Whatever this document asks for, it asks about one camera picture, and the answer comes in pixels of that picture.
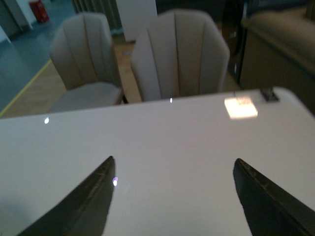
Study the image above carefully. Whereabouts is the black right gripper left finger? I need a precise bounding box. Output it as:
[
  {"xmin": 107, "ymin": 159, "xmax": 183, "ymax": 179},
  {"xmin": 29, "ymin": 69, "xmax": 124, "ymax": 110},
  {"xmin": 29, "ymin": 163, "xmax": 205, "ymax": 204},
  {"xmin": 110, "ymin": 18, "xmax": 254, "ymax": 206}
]
[{"xmin": 19, "ymin": 156, "xmax": 115, "ymax": 236}]

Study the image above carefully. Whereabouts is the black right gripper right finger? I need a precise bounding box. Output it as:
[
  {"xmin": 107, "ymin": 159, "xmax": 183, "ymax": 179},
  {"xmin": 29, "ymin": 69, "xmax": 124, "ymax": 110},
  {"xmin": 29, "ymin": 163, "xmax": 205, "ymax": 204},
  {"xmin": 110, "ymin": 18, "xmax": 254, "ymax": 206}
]
[{"xmin": 233, "ymin": 158, "xmax": 315, "ymax": 236}]

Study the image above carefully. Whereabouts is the black white table label sticker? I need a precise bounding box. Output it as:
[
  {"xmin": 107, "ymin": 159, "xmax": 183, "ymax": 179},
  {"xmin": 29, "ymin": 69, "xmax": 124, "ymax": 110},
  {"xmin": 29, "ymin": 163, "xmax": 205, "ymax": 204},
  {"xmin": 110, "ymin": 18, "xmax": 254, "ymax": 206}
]
[{"xmin": 260, "ymin": 88, "xmax": 279, "ymax": 102}]

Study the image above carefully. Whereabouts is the brown leather sofa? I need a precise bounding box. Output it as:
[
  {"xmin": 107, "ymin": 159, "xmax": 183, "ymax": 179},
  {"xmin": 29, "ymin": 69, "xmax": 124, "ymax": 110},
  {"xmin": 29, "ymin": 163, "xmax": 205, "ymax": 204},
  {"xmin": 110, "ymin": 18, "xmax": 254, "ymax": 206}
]
[{"xmin": 240, "ymin": 6, "xmax": 315, "ymax": 113}]

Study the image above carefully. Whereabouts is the left beige dining chair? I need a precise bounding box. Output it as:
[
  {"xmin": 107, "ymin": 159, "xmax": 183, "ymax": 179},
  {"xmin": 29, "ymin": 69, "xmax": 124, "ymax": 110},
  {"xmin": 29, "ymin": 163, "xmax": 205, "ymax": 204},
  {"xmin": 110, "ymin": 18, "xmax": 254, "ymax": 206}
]
[{"xmin": 49, "ymin": 12, "xmax": 127, "ymax": 113}]

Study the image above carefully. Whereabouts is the beige dining chair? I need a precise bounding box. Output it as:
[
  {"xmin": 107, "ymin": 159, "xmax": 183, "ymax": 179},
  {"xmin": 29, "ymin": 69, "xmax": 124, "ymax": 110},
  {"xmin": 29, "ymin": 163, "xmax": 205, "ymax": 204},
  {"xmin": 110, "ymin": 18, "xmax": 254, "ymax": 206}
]
[
  {"xmin": 49, "ymin": 12, "xmax": 127, "ymax": 113},
  {"xmin": 131, "ymin": 9, "xmax": 230, "ymax": 102}
]

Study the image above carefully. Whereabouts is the right beige dining chair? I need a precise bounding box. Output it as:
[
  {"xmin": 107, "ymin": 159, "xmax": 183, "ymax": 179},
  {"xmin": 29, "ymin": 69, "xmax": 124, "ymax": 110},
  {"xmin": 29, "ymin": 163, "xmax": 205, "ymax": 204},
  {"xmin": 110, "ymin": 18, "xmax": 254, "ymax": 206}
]
[{"xmin": 131, "ymin": 9, "xmax": 230, "ymax": 102}]

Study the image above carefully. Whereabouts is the black washing machine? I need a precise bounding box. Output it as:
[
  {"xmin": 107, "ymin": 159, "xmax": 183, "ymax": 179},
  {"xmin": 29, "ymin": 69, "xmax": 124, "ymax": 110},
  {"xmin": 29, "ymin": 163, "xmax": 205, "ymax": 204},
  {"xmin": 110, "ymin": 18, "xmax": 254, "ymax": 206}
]
[{"xmin": 222, "ymin": 0, "xmax": 248, "ymax": 82}]

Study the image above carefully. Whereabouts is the white refrigerator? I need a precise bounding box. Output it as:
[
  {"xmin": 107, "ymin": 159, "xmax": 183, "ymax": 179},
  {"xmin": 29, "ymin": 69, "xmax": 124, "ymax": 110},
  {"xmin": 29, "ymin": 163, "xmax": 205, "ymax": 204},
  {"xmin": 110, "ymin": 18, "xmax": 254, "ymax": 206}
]
[{"xmin": 116, "ymin": 0, "xmax": 158, "ymax": 42}]

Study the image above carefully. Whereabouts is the beige curtain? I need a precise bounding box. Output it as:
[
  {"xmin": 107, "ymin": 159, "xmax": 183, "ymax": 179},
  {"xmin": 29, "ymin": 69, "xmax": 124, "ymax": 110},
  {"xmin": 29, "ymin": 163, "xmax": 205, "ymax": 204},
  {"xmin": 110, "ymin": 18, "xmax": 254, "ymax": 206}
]
[{"xmin": 71, "ymin": 0, "xmax": 122, "ymax": 30}]

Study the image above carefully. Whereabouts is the red fire extinguisher box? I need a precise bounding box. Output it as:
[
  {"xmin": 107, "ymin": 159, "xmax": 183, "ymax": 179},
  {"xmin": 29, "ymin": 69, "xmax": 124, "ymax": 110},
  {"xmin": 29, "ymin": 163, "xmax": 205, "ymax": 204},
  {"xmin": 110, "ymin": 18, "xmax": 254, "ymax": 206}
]
[{"xmin": 29, "ymin": 0, "xmax": 49, "ymax": 24}]

